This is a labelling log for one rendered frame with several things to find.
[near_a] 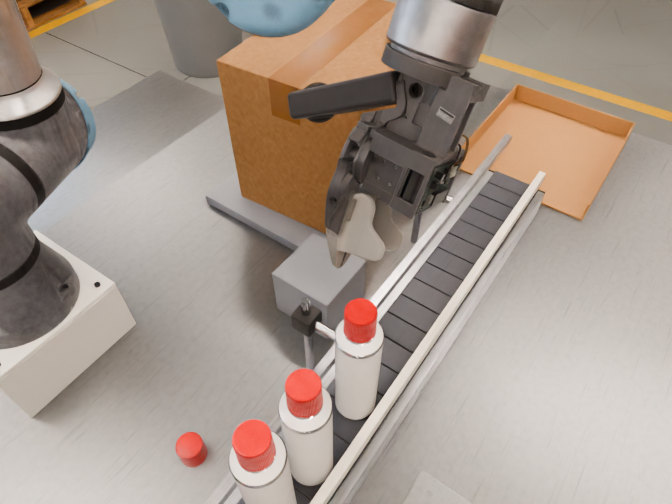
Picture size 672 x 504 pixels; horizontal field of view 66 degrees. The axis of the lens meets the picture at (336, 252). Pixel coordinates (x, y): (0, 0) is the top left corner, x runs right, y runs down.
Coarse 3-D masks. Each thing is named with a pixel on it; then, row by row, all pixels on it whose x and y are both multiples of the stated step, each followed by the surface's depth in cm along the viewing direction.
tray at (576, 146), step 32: (512, 96) 117; (544, 96) 115; (480, 128) 107; (512, 128) 112; (544, 128) 112; (576, 128) 112; (608, 128) 111; (480, 160) 105; (512, 160) 105; (544, 160) 105; (576, 160) 105; (608, 160) 105; (576, 192) 99
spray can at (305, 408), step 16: (288, 384) 46; (304, 384) 46; (320, 384) 46; (288, 400) 46; (304, 400) 45; (320, 400) 47; (288, 416) 48; (304, 416) 47; (320, 416) 48; (288, 432) 49; (304, 432) 47; (320, 432) 48; (288, 448) 53; (304, 448) 50; (320, 448) 51; (304, 464) 54; (320, 464) 55; (304, 480) 58; (320, 480) 58
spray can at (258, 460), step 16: (240, 432) 43; (256, 432) 43; (272, 432) 47; (240, 448) 42; (256, 448) 42; (272, 448) 43; (240, 464) 44; (256, 464) 43; (272, 464) 45; (288, 464) 48; (240, 480) 45; (256, 480) 44; (272, 480) 45; (288, 480) 49; (256, 496) 46; (272, 496) 47; (288, 496) 51
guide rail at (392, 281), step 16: (480, 176) 83; (464, 192) 80; (448, 208) 78; (432, 224) 75; (416, 256) 72; (400, 272) 70; (384, 288) 68; (320, 368) 60; (224, 480) 52; (224, 496) 51
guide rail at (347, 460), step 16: (544, 176) 90; (528, 192) 87; (512, 224) 83; (496, 240) 80; (480, 256) 78; (480, 272) 77; (464, 288) 74; (448, 304) 72; (448, 320) 72; (432, 336) 69; (416, 352) 67; (416, 368) 67; (400, 384) 64; (384, 400) 63; (384, 416) 63; (368, 432) 60; (352, 448) 59; (352, 464) 59; (336, 480) 57; (320, 496) 56
